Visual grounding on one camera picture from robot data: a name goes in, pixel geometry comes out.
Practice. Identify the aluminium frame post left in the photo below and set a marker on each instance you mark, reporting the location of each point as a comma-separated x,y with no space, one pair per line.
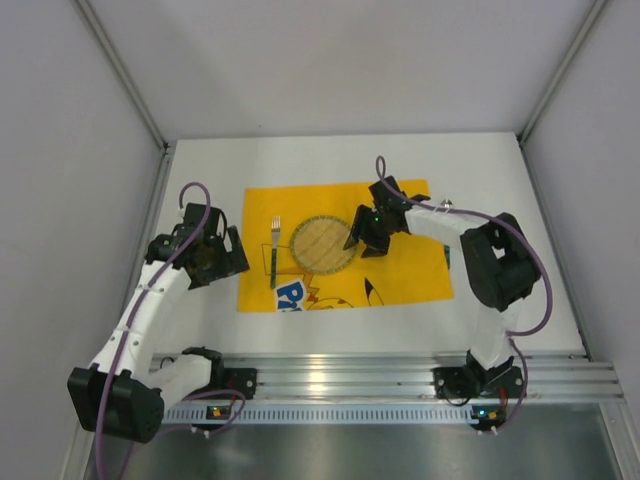
99,33

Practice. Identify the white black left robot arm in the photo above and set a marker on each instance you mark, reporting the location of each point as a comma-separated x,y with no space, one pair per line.
119,394

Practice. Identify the aluminium frame post right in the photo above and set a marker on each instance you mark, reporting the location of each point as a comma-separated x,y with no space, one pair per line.
579,39

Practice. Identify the yellow printed cloth placemat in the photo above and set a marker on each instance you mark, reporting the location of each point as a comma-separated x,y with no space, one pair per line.
414,270

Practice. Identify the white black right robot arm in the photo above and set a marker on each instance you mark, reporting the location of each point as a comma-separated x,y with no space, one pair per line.
500,271

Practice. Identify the aluminium frame post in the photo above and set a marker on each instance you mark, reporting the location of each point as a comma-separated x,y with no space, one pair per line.
99,33
579,39

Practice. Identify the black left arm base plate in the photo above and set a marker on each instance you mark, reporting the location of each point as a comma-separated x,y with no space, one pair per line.
243,380

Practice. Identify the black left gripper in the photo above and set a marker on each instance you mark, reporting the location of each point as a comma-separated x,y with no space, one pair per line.
220,260

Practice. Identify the aluminium mounting rail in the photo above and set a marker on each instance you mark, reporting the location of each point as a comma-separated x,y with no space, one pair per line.
409,378

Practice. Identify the slotted grey cable duct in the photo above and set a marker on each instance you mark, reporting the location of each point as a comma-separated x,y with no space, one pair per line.
299,414

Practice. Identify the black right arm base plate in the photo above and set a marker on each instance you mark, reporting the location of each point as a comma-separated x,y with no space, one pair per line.
473,382

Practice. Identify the fork with teal handle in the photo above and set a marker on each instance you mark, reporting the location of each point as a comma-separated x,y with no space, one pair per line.
275,235

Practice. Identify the round woven yellow plate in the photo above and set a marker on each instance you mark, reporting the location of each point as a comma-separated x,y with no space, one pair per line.
317,245

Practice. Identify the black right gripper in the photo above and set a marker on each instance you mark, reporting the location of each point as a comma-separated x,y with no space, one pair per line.
370,233

